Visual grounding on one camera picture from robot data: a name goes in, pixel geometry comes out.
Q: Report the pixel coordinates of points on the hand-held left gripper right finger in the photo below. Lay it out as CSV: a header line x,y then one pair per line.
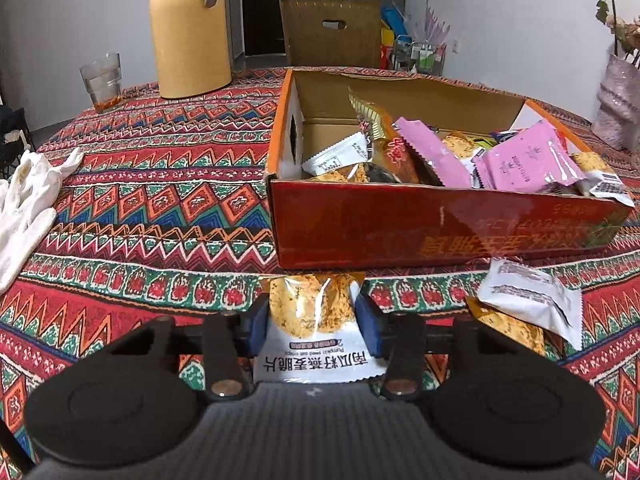
x,y
369,327

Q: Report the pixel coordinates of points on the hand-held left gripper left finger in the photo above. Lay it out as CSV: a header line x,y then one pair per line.
x,y
259,325

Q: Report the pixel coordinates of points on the red cardboard box tray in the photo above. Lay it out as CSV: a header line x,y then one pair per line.
x,y
400,230

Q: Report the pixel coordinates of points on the orange red snack packet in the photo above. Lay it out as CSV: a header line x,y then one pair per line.
x,y
385,150

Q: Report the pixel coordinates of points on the white cloth glove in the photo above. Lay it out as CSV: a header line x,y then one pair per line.
x,y
25,210

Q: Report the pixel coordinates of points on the red gift box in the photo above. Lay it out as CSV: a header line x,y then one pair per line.
x,y
386,57

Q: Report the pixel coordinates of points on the wooden chair back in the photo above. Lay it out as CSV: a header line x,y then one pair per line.
x,y
310,45

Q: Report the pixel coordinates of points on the drinking glass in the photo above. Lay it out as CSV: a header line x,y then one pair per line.
x,y
102,85

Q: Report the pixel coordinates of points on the yellow bag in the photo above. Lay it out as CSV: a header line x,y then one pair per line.
x,y
387,37

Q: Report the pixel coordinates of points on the yellow thermos jug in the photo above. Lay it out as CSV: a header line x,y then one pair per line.
x,y
187,35

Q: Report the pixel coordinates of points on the blue plastic bin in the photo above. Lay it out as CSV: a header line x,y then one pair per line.
x,y
392,20

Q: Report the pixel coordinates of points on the black chair with bag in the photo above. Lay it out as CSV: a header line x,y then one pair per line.
x,y
12,135

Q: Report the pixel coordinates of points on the pink plastic wrap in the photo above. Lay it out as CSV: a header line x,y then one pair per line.
x,y
432,22

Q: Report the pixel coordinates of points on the black entrance door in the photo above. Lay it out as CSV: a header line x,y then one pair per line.
x,y
265,5

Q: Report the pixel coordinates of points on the pink ceramic vase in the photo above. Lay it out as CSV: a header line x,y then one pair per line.
x,y
617,105

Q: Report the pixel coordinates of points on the dried rose bouquet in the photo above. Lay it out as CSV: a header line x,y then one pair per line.
x,y
622,25

